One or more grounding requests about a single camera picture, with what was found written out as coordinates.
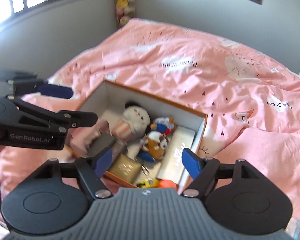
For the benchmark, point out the pink zip pouch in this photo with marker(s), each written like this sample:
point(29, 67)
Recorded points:
point(82, 138)

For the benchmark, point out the small black box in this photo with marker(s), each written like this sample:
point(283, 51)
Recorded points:
point(99, 144)

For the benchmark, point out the brown fox plush keychain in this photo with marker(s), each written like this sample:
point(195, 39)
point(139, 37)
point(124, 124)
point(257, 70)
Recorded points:
point(155, 143)

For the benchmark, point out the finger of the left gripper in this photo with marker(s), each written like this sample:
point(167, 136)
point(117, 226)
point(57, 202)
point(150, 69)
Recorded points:
point(19, 83)
point(72, 119)

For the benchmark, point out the gold box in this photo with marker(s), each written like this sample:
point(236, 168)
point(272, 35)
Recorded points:
point(125, 168)

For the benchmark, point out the orange cardboard box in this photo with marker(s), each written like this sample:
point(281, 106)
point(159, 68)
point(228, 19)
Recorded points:
point(108, 102)

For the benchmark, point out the plush toy hanging organizer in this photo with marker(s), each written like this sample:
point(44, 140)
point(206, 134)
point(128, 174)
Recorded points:
point(124, 11)

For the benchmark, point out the white pink plush toy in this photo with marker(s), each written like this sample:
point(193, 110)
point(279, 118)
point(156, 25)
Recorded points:
point(133, 123)

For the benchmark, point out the pink printed duvet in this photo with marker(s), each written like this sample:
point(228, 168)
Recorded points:
point(252, 104)

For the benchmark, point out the white glasses case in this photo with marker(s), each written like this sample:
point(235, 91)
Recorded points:
point(171, 165)

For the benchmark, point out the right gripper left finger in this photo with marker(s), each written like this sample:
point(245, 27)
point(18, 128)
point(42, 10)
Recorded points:
point(90, 171)

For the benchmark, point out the orange crochet carrot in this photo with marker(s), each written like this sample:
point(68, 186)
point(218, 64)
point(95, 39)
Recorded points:
point(167, 184)

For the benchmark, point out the yellow tape measure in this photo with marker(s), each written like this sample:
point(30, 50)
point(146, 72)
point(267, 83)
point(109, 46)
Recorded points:
point(148, 183)

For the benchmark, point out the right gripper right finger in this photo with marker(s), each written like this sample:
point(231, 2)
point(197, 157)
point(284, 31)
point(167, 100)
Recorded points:
point(203, 172)

